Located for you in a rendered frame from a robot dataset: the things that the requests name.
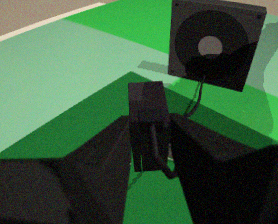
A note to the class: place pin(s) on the black square cooling fan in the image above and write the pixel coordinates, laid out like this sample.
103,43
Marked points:
215,38

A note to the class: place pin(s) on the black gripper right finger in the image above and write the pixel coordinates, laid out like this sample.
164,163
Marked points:
224,181

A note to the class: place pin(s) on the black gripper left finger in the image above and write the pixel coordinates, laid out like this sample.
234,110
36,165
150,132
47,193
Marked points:
87,186

